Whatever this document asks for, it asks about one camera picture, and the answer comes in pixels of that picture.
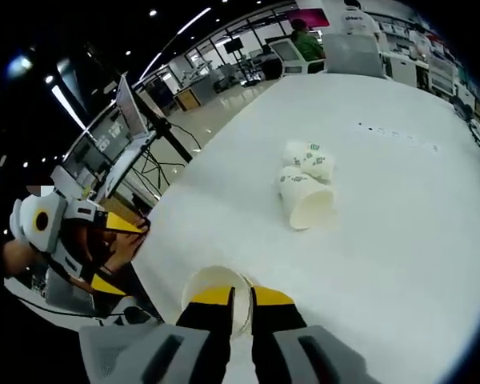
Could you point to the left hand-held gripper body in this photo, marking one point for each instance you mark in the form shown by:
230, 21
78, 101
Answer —
24, 220

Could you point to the large desk monitor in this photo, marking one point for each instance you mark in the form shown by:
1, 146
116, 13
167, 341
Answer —
92, 148

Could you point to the pile of paper cups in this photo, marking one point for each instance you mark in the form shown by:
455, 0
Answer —
304, 200

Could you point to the white storage shelf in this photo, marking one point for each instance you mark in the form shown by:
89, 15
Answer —
396, 28

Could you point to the white counter cabinet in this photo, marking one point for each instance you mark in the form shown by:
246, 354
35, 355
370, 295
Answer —
402, 72

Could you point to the white shell chair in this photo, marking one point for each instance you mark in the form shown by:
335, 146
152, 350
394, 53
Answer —
288, 54

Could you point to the pink monitor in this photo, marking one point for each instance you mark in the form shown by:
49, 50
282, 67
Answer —
316, 17

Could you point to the wood front cabinet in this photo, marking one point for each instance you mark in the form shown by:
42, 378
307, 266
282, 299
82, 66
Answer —
190, 100

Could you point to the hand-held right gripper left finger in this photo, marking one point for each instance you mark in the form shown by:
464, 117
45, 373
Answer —
152, 356

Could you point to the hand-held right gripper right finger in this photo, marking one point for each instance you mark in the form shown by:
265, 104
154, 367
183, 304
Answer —
304, 356

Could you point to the green print paper cup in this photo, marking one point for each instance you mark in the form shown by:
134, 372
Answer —
208, 278

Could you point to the person's left hand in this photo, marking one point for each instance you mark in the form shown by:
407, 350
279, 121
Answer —
18, 260

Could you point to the black screen on stand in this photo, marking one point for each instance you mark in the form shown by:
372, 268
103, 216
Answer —
233, 45

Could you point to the grey high-back chair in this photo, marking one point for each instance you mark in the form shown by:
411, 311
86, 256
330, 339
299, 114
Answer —
352, 56

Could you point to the black tripod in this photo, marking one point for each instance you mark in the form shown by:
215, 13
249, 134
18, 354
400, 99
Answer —
162, 125

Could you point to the open laptop screen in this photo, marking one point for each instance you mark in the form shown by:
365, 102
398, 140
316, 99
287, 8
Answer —
130, 108

